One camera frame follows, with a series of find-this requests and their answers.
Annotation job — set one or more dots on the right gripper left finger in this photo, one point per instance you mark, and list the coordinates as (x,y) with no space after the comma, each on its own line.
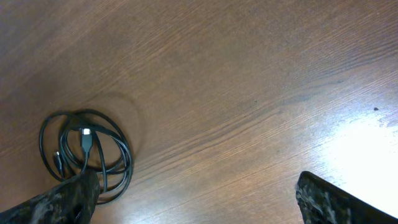
(72,201)

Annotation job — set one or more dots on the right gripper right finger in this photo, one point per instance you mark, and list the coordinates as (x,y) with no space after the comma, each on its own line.
(321,202)

